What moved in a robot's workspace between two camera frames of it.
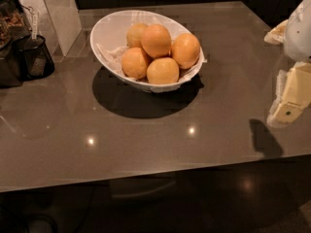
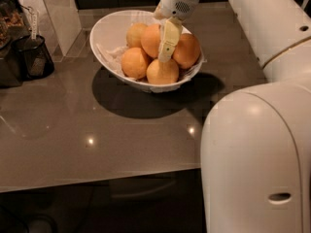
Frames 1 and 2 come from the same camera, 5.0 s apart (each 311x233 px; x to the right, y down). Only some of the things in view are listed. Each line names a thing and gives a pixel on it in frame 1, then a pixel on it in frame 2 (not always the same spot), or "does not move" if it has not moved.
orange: [155, 41] does not move
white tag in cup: [34, 26] does not move
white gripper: [298, 38] -> [178, 3]
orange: [186, 49] does not move
